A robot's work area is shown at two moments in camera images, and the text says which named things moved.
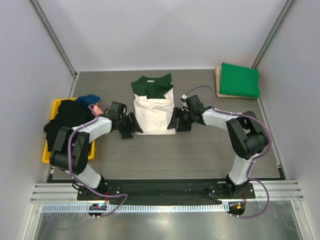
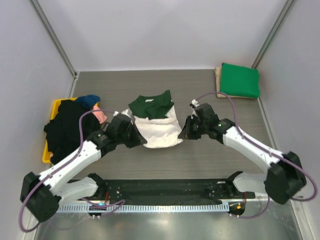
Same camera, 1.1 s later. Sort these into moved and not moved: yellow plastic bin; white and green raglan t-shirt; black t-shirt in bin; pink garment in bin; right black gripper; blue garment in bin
Moved: white and green raglan t-shirt; right black gripper
Not moved: black t-shirt in bin; yellow plastic bin; blue garment in bin; pink garment in bin
